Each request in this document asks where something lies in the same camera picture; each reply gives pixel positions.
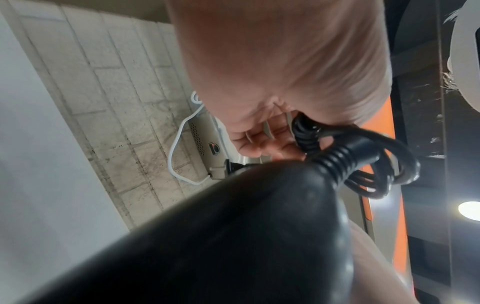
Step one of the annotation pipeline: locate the orange panel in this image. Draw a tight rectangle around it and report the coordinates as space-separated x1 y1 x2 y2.
359 97 418 304

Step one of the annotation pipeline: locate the person's left hand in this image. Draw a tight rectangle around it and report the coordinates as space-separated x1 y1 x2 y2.
164 0 393 162

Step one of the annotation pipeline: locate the round ceiling light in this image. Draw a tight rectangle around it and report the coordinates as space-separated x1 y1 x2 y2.
457 201 480 222

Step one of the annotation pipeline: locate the white round lamp shade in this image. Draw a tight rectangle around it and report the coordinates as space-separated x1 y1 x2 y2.
447 8 480 114

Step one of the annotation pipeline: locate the black handheld appliance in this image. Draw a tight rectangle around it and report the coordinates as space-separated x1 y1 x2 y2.
22 139 380 304

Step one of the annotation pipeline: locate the beige power strip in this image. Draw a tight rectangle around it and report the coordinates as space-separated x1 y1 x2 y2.
184 114 234 181

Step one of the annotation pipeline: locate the black power cable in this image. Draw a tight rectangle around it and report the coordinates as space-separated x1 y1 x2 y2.
291 113 420 199

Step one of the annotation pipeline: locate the white cable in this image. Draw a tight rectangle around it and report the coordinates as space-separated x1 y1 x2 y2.
167 90 215 185

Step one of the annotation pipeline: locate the black plug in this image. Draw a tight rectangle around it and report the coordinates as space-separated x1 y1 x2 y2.
223 158 246 176

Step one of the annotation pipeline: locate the person's right hand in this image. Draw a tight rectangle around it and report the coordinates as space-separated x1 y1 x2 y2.
348 221 414 304

